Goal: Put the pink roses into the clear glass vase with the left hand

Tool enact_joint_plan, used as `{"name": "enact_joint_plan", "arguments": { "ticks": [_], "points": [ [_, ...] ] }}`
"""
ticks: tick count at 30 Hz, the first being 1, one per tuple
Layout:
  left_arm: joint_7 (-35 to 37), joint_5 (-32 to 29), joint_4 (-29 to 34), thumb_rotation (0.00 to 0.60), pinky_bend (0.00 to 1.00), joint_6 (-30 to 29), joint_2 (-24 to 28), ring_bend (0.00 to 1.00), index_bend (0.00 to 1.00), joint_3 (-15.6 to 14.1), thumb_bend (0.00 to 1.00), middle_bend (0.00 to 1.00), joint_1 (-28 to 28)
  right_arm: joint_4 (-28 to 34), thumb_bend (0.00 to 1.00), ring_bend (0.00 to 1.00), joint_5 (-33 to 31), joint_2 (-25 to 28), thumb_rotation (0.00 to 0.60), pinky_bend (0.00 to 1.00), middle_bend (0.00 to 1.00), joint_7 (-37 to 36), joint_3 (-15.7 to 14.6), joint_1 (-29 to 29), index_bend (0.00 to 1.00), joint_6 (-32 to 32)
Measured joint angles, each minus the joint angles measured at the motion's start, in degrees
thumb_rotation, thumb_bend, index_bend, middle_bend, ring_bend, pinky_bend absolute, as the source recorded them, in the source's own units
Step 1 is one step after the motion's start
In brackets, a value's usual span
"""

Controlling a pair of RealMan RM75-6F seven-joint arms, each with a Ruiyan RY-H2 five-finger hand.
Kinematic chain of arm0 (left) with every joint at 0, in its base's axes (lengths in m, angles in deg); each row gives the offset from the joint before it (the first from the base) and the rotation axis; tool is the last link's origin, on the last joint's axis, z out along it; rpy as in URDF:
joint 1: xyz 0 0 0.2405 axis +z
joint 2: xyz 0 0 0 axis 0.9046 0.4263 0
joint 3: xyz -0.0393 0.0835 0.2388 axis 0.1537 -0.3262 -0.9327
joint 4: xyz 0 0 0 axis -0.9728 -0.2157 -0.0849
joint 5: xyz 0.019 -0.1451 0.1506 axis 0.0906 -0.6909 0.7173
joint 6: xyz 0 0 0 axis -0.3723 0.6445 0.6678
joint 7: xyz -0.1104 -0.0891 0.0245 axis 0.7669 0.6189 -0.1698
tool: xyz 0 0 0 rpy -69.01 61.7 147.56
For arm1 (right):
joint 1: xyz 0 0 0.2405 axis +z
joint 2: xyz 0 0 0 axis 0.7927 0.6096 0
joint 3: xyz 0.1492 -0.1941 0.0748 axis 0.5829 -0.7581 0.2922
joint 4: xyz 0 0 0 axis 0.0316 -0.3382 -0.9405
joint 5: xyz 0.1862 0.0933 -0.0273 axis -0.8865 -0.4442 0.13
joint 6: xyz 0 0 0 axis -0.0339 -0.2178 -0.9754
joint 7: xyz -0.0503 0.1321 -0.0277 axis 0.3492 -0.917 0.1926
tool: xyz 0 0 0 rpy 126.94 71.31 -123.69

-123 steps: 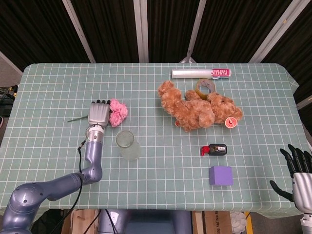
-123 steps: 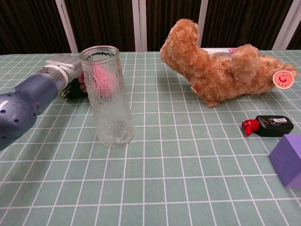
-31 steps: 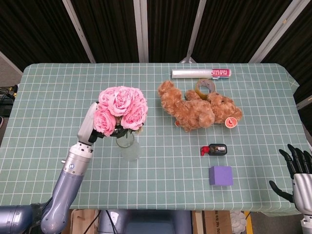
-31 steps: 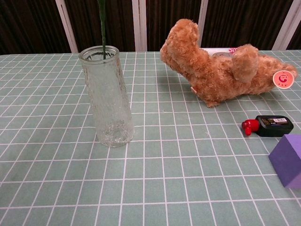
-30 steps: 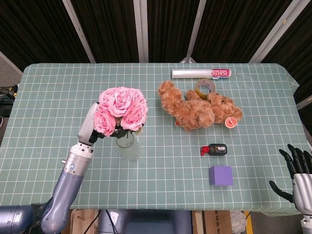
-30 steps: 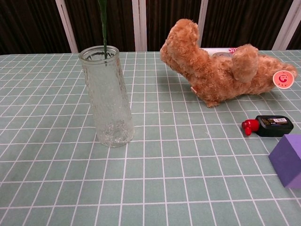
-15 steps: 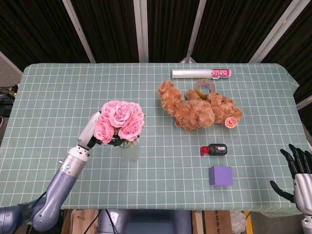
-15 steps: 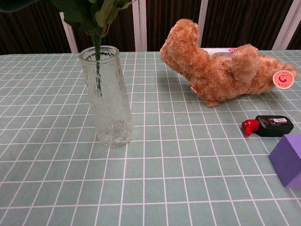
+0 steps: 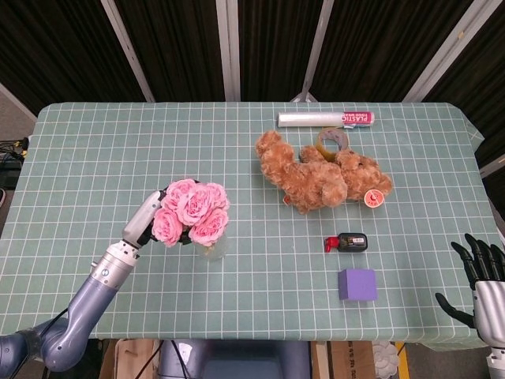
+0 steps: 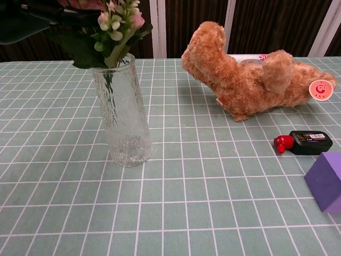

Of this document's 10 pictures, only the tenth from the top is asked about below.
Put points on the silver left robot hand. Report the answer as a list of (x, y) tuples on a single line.
[(32, 21)]

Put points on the pink artificial flower bouquet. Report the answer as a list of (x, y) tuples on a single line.
[(117, 34)]

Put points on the transparent textured glass vase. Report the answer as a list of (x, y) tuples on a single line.
[(128, 133)]

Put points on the green checked tablecloth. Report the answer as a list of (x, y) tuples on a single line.
[(186, 192)]

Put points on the plastic food wrap roll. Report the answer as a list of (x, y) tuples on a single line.
[(239, 57)]

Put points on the brown plush teddy bear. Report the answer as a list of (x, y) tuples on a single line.
[(239, 82)]

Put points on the clear packing tape roll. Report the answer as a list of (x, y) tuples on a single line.
[(251, 62)]

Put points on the round pink hang tag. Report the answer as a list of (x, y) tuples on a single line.
[(321, 90)]

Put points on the black bottle with red cap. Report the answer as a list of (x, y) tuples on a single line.
[(309, 144)]

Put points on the purple foam cube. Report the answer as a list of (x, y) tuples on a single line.
[(326, 184)]

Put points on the white metal frame post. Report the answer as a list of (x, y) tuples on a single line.
[(229, 18), (158, 26), (329, 26)]

